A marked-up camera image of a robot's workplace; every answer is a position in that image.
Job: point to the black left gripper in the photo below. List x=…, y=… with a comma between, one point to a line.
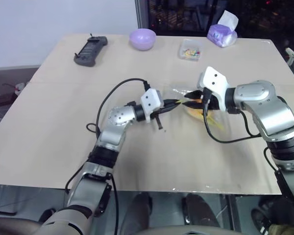
x=159, y=121

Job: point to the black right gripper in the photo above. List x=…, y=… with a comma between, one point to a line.
x=212, y=104

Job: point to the clear yellow-zip plastic bag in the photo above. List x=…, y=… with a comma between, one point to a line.
x=218, y=122

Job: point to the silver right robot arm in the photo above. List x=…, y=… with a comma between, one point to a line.
x=267, y=110

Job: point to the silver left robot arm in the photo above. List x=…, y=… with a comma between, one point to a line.
x=117, y=117

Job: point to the clear box of coloured clips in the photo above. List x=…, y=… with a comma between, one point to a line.
x=189, y=50

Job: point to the purple tissue pack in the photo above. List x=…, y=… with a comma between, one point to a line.
x=220, y=35

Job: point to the purple plastic bowl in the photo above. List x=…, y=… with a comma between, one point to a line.
x=142, y=39

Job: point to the black handheld remote controller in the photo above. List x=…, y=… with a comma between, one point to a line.
x=89, y=50

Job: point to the white glue gun tool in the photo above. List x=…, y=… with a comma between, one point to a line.
x=292, y=55

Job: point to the grey robot torso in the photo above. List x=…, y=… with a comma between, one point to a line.
x=181, y=231

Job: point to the black shoe with white stripes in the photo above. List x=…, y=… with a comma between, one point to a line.
x=261, y=220

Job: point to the olive trouser leg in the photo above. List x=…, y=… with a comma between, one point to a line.
x=286, y=230

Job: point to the plain black shoe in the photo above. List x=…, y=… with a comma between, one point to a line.
x=47, y=214

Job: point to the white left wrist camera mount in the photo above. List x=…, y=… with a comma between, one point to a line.
x=150, y=99

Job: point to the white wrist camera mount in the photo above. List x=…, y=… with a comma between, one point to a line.
x=213, y=78
x=150, y=99

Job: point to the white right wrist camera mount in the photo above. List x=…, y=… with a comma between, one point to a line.
x=213, y=78

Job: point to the black table frame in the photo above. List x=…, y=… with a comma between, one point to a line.
x=232, y=215

